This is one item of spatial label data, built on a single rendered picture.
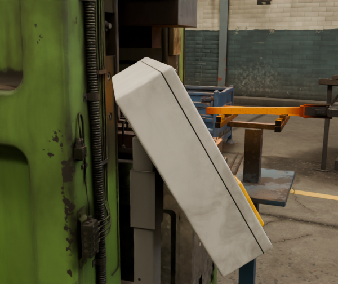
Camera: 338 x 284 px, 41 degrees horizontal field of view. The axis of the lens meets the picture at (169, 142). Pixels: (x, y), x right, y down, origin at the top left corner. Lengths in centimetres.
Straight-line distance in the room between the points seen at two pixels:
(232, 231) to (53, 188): 50
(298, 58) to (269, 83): 72
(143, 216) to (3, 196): 50
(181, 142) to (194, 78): 896
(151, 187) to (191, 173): 17
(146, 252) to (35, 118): 39
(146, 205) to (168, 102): 24
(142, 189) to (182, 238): 53
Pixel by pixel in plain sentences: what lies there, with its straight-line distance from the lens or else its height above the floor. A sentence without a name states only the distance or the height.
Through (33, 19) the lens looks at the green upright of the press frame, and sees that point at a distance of 98.
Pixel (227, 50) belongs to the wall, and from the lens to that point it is 920.
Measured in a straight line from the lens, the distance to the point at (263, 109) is 160.
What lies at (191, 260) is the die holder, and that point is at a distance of 126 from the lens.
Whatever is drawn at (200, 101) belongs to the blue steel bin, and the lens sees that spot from 498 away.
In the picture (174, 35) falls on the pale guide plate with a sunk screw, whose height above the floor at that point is 125.
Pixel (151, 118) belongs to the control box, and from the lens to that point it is 54.
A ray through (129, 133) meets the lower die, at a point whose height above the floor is 98.
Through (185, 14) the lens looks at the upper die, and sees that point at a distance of 124.
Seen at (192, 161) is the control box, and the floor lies 108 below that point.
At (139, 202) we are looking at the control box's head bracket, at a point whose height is 97.
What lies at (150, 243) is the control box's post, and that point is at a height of 90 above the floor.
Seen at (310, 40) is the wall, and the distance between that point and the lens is 879.
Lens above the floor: 123
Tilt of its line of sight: 13 degrees down
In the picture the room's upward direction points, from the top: straight up
